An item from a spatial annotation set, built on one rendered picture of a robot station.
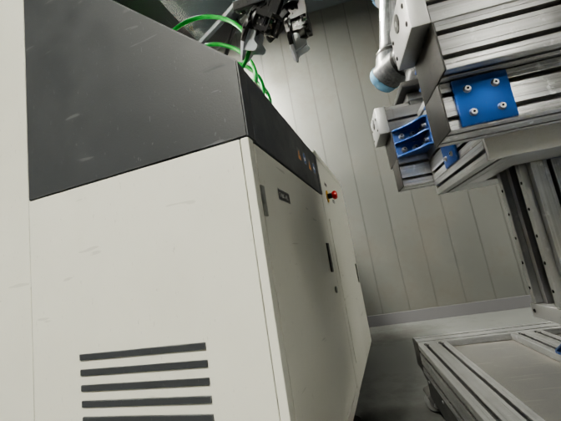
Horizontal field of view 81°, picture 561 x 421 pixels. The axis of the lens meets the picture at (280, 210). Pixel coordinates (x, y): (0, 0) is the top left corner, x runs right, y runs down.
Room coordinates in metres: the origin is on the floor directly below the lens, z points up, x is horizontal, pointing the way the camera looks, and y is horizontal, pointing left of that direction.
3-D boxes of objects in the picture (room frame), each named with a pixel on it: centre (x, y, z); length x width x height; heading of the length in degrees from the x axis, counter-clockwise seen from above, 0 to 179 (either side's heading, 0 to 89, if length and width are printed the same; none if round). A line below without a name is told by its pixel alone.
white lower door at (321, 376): (0.91, -0.06, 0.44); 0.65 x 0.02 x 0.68; 163
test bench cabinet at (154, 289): (1.00, 0.21, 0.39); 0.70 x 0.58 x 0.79; 163
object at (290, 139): (0.92, -0.05, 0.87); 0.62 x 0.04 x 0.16; 163
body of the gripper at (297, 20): (1.01, -0.16, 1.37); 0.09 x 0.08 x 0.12; 73
